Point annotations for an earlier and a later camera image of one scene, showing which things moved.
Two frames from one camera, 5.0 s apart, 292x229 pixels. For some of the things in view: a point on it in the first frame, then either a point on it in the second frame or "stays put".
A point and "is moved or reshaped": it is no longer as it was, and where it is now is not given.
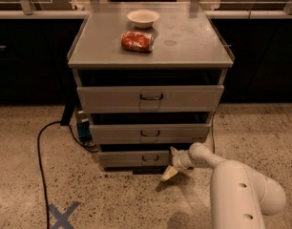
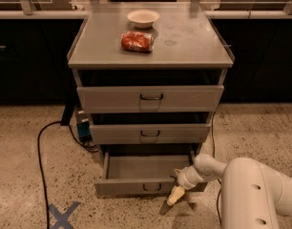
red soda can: (137, 41) stays put
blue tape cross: (62, 218) stays put
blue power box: (84, 127) stays put
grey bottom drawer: (134, 158) is moved or reshaped
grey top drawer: (99, 99) stays put
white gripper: (177, 161) to (186, 179)
